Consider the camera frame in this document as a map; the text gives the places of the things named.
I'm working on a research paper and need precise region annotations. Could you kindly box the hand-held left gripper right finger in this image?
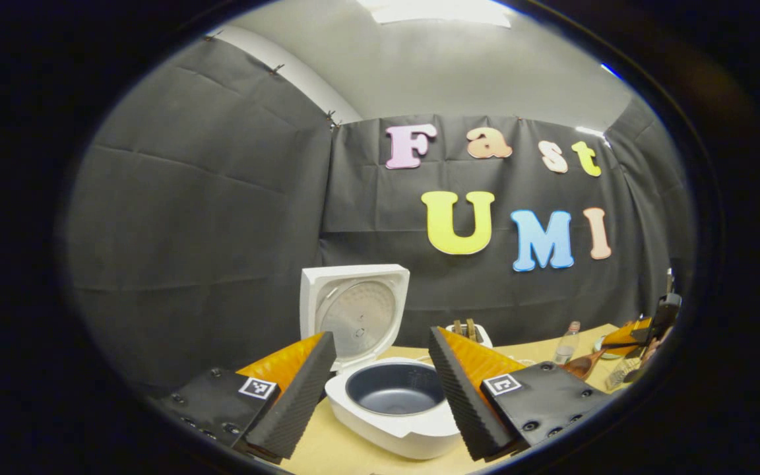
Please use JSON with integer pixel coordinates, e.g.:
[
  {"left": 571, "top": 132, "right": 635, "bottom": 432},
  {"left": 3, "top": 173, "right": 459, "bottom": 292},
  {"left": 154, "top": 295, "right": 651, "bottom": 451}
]
[{"left": 427, "top": 325, "right": 612, "bottom": 462}]

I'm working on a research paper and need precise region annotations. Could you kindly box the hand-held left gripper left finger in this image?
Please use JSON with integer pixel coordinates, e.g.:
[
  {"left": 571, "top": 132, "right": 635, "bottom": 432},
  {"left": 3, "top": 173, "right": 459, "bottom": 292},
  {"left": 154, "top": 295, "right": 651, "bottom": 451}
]
[{"left": 159, "top": 331, "right": 338, "bottom": 463}]

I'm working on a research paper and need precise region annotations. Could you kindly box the wire chopstick holder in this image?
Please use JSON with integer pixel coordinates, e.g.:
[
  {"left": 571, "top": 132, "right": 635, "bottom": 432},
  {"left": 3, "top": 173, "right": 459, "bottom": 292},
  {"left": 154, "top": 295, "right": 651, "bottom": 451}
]
[{"left": 606, "top": 358, "right": 642, "bottom": 392}]

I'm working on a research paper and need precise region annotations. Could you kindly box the brown wooden spoon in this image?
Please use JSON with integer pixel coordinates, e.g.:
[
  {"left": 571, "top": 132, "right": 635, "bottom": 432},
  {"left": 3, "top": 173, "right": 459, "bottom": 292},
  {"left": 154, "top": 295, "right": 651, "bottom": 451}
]
[{"left": 561, "top": 349, "right": 610, "bottom": 381}]

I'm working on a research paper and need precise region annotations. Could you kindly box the white rice cooker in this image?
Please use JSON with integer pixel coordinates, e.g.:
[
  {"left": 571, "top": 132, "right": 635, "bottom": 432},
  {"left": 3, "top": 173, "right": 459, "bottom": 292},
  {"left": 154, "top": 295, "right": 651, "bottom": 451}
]
[{"left": 300, "top": 264, "right": 464, "bottom": 461}]

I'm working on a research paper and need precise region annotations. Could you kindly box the clear plastic bottle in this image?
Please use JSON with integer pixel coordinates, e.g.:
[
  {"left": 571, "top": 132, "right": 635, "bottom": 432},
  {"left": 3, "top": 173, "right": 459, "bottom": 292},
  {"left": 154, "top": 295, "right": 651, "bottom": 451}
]
[{"left": 554, "top": 321, "right": 581, "bottom": 366}]

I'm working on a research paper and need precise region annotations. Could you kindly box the white toaster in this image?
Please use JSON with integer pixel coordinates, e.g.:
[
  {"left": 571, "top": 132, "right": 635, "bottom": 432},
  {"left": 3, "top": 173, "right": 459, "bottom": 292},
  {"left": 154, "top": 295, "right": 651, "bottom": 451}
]
[{"left": 445, "top": 323, "right": 495, "bottom": 350}]

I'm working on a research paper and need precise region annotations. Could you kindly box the black backdrop cloth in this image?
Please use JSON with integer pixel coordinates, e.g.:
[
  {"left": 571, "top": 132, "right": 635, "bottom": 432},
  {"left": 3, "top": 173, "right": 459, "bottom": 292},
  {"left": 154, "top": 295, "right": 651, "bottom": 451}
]
[{"left": 63, "top": 36, "right": 694, "bottom": 396}]

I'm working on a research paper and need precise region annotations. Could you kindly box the large ceiling light panel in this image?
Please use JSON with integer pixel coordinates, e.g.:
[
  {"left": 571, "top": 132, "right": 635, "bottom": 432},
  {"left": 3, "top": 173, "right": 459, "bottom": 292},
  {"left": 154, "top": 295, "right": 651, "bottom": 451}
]
[{"left": 356, "top": 0, "right": 512, "bottom": 28}]

